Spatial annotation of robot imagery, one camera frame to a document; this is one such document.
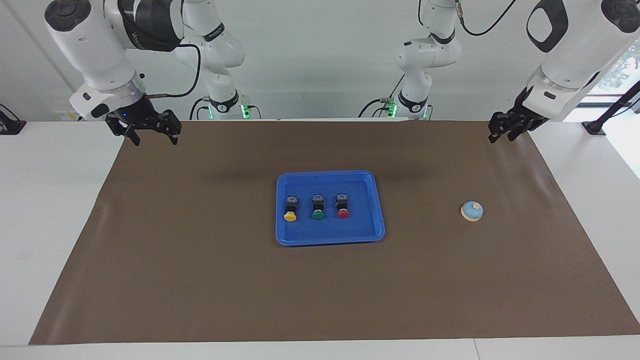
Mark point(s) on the green push button switch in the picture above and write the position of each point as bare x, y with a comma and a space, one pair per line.
318, 215

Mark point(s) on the brown table mat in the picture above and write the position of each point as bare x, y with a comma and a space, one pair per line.
320, 290

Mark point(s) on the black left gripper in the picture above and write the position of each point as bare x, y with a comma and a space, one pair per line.
522, 112

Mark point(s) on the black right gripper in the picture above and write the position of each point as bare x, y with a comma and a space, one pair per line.
140, 116

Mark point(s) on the black camera stand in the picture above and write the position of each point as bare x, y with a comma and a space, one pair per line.
595, 127

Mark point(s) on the blue plastic tray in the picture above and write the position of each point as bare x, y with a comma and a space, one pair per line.
330, 232

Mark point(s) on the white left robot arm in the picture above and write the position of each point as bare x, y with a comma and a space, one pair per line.
565, 60

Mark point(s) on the red push button switch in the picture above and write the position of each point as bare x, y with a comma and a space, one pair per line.
343, 214

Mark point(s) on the white wall outlet box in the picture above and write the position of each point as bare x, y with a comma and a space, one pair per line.
67, 116

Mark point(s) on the yellow push button switch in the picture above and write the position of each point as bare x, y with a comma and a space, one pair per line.
290, 216

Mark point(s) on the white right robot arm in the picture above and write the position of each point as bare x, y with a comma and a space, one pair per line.
95, 50

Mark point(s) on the light blue service bell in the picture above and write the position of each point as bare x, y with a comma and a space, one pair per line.
471, 212

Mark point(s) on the black clamp mount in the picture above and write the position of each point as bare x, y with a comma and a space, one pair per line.
12, 127

